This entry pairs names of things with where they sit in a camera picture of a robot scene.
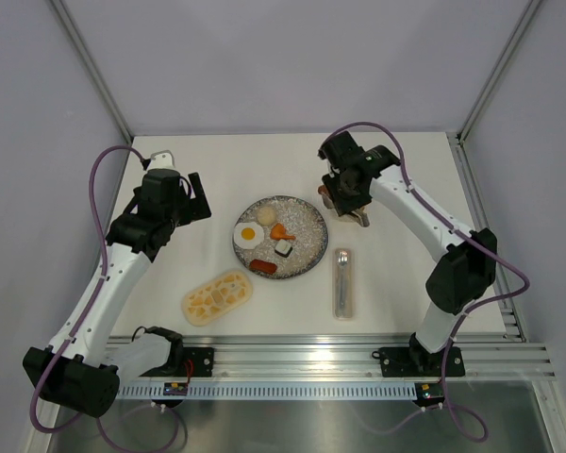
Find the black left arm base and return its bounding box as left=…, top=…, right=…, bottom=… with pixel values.
left=132, top=327, right=215, bottom=378

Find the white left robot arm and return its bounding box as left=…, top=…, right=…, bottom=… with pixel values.
left=23, top=151, right=211, bottom=420

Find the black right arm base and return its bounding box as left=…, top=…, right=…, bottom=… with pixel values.
left=371, top=334, right=466, bottom=378

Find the clear cutlery case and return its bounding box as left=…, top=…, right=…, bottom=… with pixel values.
left=333, top=248, right=354, bottom=320

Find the orange chicken drumstick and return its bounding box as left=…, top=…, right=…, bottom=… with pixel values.
left=270, top=223, right=296, bottom=241

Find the white steamed bun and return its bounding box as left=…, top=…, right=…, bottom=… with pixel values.
left=256, top=206, right=277, bottom=227

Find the beige patterned lunch box lid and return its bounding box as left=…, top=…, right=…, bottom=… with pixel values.
left=181, top=269, right=254, bottom=327

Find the sushi roll white centre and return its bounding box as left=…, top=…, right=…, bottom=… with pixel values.
left=275, top=240, right=293, bottom=258

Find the fried egg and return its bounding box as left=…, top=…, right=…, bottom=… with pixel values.
left=233, top=222, right=265, bottom=250

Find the white slotted cable duct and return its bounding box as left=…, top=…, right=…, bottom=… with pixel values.
left=117, top=380, right=417, bottom=401

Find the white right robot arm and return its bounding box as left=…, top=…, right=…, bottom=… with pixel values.
left=318, top=131, right=497, bottom=374

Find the speckled ceramic plate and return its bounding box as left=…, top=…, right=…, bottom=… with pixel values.
left=232, top=195, right=329, bottom=280

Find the red bacon strip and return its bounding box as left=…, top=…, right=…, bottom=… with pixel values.
left=249, top=259, right=277, bottom=275

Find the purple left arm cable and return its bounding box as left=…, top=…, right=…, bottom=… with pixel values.
left=30, top=144, right=190, bottom=450

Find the aluminium rail frame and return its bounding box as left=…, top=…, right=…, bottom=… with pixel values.
left=104, top=131, right=557, bottom=383

